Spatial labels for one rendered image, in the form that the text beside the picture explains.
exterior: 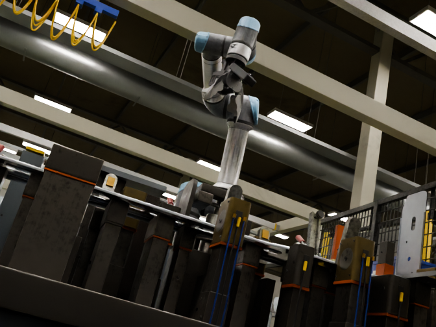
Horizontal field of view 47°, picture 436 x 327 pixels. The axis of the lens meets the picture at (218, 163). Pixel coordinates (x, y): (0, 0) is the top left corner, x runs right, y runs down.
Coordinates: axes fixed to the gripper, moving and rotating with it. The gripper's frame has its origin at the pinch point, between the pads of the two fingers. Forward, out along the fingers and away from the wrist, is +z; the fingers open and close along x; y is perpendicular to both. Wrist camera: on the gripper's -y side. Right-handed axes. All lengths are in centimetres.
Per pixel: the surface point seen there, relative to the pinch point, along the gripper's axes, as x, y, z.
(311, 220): -42.9, -13.5, 19.5
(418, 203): -60, -41, 4
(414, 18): -612, 329, -535
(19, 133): -183, 708, -90
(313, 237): -44, -15, 25
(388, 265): -71, -30, 24
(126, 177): 8.4, 24.9, 27.7
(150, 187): 0.5, 21.4, 27.7
